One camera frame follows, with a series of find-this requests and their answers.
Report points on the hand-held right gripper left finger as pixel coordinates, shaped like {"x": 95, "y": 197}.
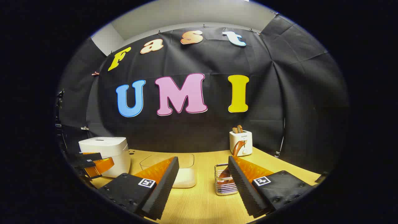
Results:
{"x": 161, "y": 189}

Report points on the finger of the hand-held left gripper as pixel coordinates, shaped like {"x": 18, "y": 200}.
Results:
{"x": 82, "y": 159}
{"x": 91, "y": 171}

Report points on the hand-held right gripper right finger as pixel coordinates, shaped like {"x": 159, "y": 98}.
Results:
{"x": 245, "y": 189}

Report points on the white rice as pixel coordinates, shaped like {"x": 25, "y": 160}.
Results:
{"x": 186, "y": 179}

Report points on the white rice cooker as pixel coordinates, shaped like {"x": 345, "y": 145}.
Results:
{"x": 108, "y": 147}

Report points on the brown wooden spoon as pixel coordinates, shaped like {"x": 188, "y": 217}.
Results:
{"x": 239, "y": 148}

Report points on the clear plastic container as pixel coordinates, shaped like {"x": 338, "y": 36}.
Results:
{"x": 186, "y": 160}

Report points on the dark metal stand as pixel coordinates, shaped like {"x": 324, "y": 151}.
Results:
{"x": 59, "y": 124}

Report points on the white toaster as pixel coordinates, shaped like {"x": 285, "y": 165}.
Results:
{"x": 245, "y": 140}

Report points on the black backdrop cloth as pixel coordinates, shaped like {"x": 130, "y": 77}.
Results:
{"x": 211, "y": 130}

